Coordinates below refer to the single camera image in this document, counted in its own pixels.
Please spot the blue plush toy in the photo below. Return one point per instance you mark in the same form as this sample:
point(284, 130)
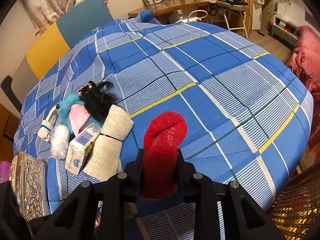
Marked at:
point(74, 115)

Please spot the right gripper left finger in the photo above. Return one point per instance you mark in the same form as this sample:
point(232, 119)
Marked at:
point(135, 182)

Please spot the pink blanket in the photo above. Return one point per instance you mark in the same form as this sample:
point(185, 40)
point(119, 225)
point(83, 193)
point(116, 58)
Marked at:
point(304, 63)

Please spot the wooden desk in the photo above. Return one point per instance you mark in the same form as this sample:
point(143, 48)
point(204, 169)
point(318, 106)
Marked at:
point(162, 10)

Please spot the ornate silver tissue box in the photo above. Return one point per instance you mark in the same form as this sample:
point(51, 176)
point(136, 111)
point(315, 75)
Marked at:
point(28, 182)

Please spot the white sock blue stripe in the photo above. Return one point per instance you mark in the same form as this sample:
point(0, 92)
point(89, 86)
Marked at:
point(48, 124)

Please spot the purple cardboard box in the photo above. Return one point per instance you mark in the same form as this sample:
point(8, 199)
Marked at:
point(4, 171)

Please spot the red sock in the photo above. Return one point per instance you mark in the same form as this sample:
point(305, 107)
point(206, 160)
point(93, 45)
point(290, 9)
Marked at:
point(161, 142)

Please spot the folding chair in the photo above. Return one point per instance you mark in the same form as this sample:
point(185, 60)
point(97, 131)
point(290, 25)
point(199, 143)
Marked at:
point(236, 14)

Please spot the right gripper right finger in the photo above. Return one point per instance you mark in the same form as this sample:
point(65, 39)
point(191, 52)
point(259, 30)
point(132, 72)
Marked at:
point(185, 171)

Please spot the blue plaid bed cover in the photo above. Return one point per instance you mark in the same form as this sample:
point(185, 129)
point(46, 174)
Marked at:
point(248, 122)

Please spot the white plastic-wrapped bundle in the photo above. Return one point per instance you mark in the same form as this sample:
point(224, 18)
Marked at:
point(59, 140)

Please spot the blue tissue pack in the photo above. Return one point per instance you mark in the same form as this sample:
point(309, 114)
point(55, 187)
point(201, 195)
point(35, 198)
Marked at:
point(80, 147)

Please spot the beige cloth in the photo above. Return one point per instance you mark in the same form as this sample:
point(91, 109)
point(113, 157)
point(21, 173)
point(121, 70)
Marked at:
point(103, 160)

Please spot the colour-block headboard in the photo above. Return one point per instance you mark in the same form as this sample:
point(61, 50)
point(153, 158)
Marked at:
point(57, 40)

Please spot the black hair wig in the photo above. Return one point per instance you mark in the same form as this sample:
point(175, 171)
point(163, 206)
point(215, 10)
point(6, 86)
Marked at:
point(97, 99)

